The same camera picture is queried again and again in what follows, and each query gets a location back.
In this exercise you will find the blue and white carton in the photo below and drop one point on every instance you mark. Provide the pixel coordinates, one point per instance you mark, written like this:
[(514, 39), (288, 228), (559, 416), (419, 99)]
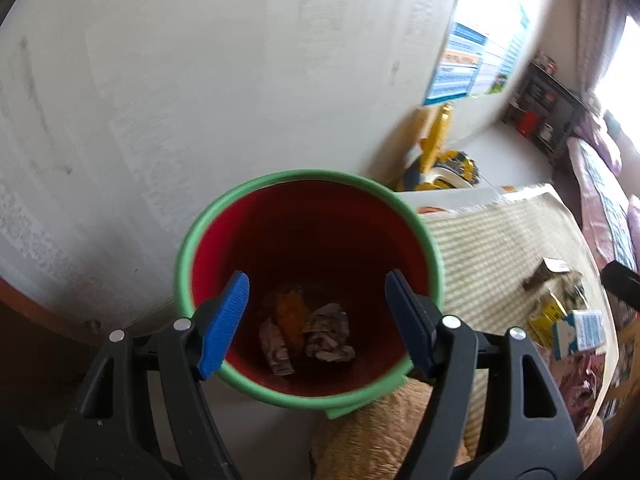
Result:
[(580, 332)]

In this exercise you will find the black desk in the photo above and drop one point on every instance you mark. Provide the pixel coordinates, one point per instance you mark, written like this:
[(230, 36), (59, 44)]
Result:
[(545, 105)]

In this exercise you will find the yellow packet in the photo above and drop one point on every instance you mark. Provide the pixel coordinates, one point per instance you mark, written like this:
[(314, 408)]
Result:
[(547, 315)]

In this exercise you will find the red bin with green rim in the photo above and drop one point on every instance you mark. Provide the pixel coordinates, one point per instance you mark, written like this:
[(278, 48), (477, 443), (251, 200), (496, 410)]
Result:
[(310, 230)]

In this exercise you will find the pink curtain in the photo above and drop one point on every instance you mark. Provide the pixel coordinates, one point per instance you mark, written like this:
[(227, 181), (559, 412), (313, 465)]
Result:
[(595, 20)]

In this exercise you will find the checked mat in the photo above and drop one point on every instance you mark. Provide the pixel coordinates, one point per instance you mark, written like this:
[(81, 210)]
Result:
[(490, 250)]

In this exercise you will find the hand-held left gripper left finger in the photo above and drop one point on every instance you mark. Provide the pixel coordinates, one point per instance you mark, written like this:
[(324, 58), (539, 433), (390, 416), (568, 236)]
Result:
[(227, 320)]

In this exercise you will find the orange wrapper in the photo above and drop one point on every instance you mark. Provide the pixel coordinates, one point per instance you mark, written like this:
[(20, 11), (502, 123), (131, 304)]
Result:
[(290, 315)]

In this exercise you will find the purple pillow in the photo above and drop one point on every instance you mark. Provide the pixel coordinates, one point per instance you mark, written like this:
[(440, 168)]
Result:
[(607, 145)]

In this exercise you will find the crumpled printed paper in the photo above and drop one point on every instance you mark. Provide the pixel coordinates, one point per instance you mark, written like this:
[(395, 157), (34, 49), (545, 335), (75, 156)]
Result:
[(275, 347), (327, 335)]

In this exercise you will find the small brown carton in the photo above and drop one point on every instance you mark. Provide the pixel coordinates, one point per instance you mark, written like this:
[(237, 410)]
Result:
[(545, 272)]

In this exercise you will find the green bordered wall poster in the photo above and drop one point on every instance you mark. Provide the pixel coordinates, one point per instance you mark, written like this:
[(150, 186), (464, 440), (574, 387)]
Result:
[(517, 35)]

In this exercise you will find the blue striped wall poster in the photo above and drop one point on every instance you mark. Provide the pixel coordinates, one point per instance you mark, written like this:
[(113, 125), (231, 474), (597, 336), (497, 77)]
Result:
[(457, 65)]

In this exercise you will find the beige fuzzy cloth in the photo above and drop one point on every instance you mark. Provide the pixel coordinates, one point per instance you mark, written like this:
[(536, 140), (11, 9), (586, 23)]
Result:
[(370, 435)]

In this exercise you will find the yellow toy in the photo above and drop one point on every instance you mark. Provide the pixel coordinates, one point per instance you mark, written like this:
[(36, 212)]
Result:
[(435, 160)]

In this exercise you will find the red box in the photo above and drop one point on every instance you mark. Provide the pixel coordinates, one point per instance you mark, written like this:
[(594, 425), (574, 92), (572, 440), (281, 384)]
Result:
[(527, 122)]

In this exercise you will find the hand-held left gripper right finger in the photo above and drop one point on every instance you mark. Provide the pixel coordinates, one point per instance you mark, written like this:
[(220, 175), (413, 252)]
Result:
[(402, 310)]

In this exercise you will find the window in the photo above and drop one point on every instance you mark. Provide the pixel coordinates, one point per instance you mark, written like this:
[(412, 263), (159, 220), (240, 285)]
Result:
[(625, 60)]

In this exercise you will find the bed with plaid sheet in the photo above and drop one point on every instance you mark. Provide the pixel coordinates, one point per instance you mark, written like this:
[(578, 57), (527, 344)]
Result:
[(600, 200)]

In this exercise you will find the white chart wall poster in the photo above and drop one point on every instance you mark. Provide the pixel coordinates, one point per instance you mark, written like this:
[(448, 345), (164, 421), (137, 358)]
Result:
[(492, 67)]

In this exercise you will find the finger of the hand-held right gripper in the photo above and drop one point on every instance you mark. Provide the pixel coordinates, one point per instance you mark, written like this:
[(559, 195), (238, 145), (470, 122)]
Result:
[(622, 282)]

